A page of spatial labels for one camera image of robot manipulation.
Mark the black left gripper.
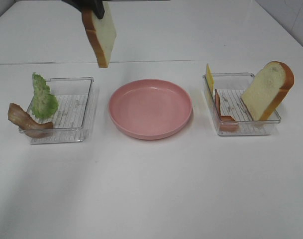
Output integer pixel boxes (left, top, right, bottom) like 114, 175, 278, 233
62, 0, 105, 19

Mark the bread slice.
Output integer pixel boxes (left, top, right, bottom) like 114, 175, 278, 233
82, 0, 116, 68
241, 61, 294, 121

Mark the green lettuce leaf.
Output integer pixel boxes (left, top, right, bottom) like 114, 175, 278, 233
32, 72, 59, 119

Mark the brown bacon strip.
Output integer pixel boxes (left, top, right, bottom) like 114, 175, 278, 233
7, 103, 53, 138

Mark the yellow cheese slice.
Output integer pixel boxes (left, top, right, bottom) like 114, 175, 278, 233
205, 64, 214, 107

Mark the pink bacon strip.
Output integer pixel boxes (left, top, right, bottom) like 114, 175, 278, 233
214, 89, 238, 132

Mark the clear left plastic tray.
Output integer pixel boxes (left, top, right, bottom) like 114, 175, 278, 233
19, 77, 99, 144

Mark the clear plastic tray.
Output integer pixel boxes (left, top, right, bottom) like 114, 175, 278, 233
202, 73, 281, 136
19, 77, 99, 144

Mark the pink round plate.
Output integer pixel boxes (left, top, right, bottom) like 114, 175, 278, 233
108, 79, 193, 140

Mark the clear right plastic tray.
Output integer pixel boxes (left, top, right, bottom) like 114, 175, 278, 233
202, 73, 281, 136

